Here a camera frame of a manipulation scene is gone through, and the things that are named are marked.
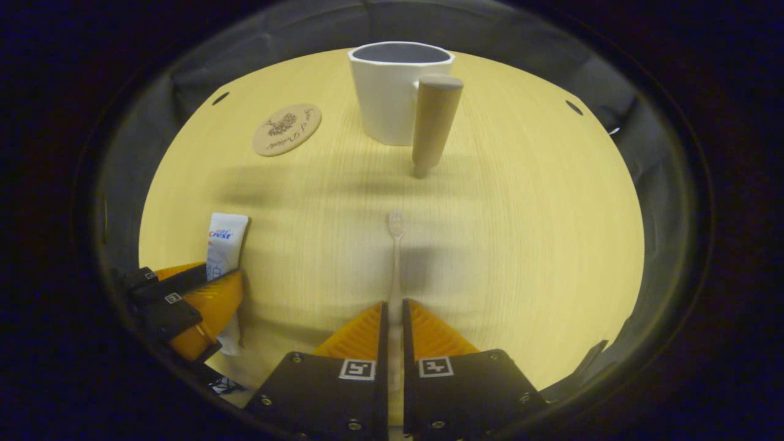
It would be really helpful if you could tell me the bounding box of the pale toothbrush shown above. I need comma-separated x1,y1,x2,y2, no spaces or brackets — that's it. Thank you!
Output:
387,210,406,393

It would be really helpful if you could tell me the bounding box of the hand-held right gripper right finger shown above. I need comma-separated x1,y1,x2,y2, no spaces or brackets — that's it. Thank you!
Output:
401,298,549,441

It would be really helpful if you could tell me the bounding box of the white toothpaste tube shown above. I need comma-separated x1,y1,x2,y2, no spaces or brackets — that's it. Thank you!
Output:
205,213,250,357

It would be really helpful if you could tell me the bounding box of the white cup with wooden handle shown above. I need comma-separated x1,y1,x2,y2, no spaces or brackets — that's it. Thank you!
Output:
348,41,464,179

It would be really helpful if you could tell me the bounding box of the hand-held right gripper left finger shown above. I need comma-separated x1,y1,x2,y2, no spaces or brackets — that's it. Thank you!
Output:
245,300,390,441

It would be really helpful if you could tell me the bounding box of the round wooden coaster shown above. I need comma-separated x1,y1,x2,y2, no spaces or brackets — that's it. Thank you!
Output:
252,103,323,157

